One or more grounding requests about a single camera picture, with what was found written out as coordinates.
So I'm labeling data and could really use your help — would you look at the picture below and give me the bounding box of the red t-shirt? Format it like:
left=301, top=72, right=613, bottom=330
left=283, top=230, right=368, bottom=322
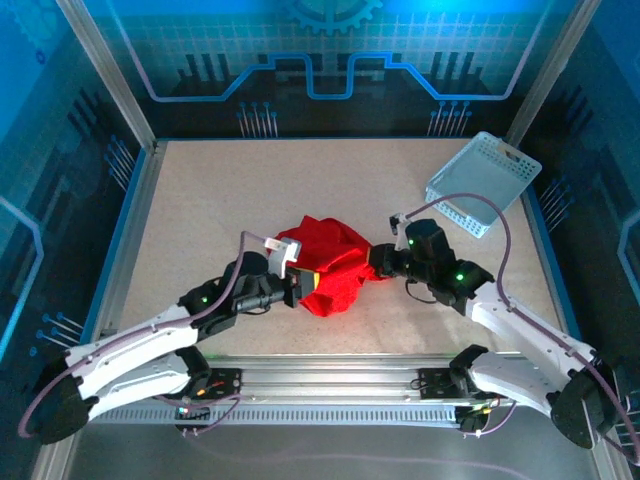
left=276, top=214, right=386, bottom=319

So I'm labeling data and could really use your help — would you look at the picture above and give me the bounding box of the light blue perforated plastic basket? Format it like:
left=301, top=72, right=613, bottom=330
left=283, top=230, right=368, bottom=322
left=424, top=130, right=544, bottom=240

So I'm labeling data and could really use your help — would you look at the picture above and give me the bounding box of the slotted grey cable duct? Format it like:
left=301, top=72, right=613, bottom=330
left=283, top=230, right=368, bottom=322
left=92, top=404, right=469, bottom=427

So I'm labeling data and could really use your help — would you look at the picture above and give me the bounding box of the small black electronics module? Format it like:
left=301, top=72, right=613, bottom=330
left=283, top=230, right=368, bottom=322
left=457, top=405, right=490, bottom=436
left=173, top=405, right=212, bottom=435

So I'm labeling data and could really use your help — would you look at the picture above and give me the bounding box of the aluminium frame post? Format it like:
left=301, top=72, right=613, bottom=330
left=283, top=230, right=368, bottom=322
left=53, top=0, right=160, bottom=151
left=503, top=0, right=605, bottom=147

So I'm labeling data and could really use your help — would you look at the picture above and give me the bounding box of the grey metal sheet panel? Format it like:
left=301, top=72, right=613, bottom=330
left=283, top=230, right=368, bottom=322
left=32, top=394, right=634, bottom=480

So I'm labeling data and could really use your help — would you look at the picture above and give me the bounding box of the aluminium table side rail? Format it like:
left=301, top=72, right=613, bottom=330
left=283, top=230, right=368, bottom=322
left=519, top=189, right=586, bottom=361
left=82, top=141, right=169, bottom=364

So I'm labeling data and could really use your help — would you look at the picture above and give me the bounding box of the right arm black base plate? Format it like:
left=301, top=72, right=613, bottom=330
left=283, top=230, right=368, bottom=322
left=417, top=367, right=511, bottom=401

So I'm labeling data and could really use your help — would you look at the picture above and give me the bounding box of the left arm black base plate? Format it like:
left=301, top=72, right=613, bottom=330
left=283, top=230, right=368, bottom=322
left=208, top=367, right=246, bottom=401

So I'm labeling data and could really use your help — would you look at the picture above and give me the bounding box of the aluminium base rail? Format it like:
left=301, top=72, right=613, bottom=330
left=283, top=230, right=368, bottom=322
left=64, top=352, right=606, bottom=406

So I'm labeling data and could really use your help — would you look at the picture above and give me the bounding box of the blue table border trim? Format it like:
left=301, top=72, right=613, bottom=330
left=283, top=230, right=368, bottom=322
left=74, top=135, right=592, bottom=366

